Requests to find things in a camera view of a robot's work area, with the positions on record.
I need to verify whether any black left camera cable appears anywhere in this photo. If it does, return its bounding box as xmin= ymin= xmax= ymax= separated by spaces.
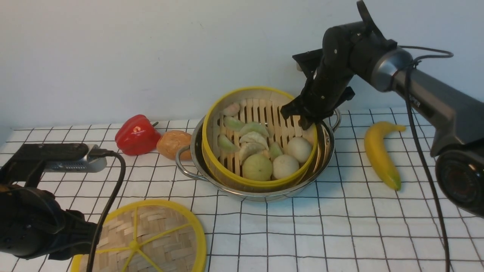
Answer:
xmin=86 ymin=149 xmax=127 ymax=272

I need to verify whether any green dumpling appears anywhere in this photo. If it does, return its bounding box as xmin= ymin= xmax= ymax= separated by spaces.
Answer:
xmin=223 ymin=116 xmax=246 ymax=131

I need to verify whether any green steamed bun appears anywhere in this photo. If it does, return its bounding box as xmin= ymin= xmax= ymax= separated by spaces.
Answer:
xmin=242 ymin=154 xmax=273 ymax=181

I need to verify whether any red bell pepper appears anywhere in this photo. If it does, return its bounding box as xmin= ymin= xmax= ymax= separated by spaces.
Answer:
xmin=114 ymin=115 xmax=162 ymax=156

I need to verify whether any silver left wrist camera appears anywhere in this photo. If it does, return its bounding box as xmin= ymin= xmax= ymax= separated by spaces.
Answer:
xmin=6 ymin=143 xmax=107 ymax=173

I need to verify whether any yellow rimmed bamboo steamer lid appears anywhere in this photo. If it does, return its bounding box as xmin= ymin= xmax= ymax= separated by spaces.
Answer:
xmin=92 ymin=199 xmax=207 ymax=272

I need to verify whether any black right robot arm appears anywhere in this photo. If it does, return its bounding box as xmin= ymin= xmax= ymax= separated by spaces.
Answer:
xmin=280 ymin=0 xmax=484 ymax=217

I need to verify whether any yellow rimmed bamboo steamer basket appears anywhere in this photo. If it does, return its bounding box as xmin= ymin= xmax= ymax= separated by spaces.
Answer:
xmin=201 ymin=87 xmax=321 ymax=193

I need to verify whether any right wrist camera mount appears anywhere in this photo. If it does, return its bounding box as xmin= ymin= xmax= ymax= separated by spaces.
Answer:
xmin=292 ymin=48 xmax=323 ymax=78

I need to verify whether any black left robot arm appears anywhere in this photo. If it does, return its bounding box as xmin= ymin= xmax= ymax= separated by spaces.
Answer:
xmin=0 ymin=185 xmax=97 ymax=261

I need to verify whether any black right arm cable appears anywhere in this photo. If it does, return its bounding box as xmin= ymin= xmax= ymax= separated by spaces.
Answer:
xmin=397 ymin=45 xmax=454 ymax=272

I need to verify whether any pale folded dumpling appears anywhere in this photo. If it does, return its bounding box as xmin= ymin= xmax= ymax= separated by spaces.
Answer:
xmin=239 ymin=131 xmax=268 ymax=162

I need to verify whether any stainless steel pot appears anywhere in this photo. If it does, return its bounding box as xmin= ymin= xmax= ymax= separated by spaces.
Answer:
xmin=175 ymin=108 xmax=342 ymax=202

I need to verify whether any white steamed bun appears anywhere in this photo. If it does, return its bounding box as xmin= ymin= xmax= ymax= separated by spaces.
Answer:
xmin=287 ymin=137 xmax=313 ymax=164
xmin=272 ymin=154 xmax=299 ymax=179

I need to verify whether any white black grid tablecloth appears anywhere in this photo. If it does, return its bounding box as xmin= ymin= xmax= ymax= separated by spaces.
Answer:
xmin=1 ymin=107 xmax=484 ymax=272

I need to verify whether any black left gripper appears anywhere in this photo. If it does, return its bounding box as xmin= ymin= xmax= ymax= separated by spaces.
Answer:
xmin=48 ymin=210 xmax=98 ymax=261

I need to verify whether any pink shrimp dumpling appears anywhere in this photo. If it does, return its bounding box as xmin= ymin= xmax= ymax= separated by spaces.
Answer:
xmin=222 ymin=103 xmax=240 ymax=117

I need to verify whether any brown bread roll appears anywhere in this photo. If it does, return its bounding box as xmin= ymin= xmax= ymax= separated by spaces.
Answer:
xmin=156 ymin=130 xmax=192 ymax=161

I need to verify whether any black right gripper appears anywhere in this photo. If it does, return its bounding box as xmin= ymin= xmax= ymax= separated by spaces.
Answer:
xmin=280 ymin=57 xmax=354 ymax=131

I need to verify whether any yellow plastic banana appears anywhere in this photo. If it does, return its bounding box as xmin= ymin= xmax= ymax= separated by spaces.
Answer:
xmin=364 ymin=122 xmax=406 ymax=191

